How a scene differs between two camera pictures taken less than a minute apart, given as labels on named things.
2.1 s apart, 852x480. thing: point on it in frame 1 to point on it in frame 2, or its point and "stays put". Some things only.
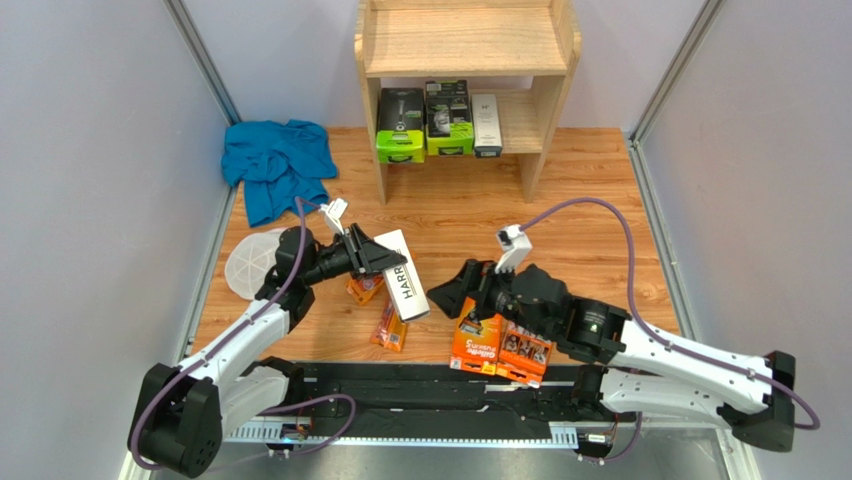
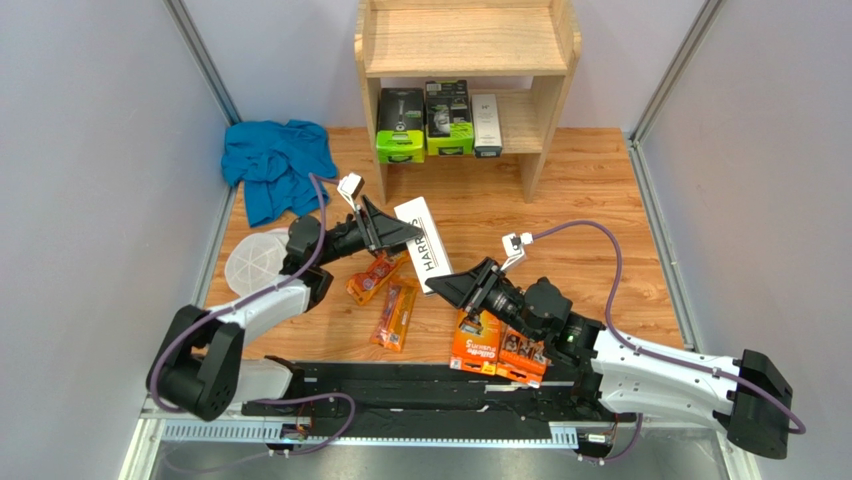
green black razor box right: (449, 124) stays put
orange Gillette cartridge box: (522, 356) stays put
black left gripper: (365, 255) to (378, 230)
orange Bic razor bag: (363, 286) stays put
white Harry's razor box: (403, 282) to (427, 250)
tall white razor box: (486, 126) stays put
